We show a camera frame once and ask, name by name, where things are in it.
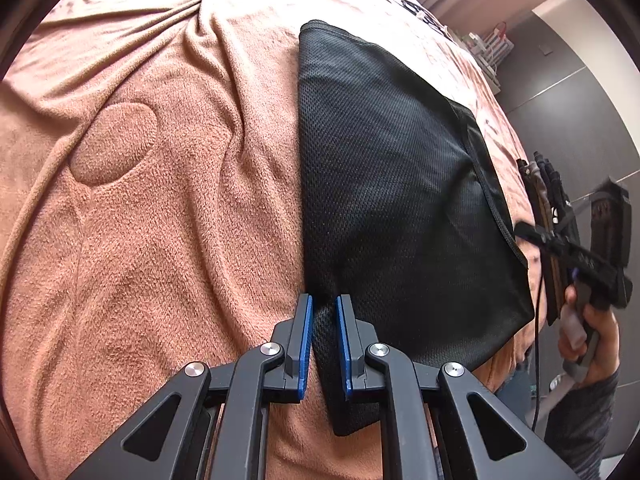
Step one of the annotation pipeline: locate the black sleeveless top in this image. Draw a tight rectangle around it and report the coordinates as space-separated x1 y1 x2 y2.
298 21 534 437

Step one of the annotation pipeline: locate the person's right hand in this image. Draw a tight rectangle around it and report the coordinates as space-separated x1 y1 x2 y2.
558 284 620 388

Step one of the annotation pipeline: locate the brown bed blanket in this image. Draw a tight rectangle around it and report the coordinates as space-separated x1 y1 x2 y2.
1 0 533 479

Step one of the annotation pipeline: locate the white rack on cabinet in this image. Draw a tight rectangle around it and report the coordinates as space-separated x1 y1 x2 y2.
462 22 514 96

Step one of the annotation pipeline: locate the black braided cable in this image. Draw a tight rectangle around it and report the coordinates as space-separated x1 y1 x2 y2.
529 259 547 434

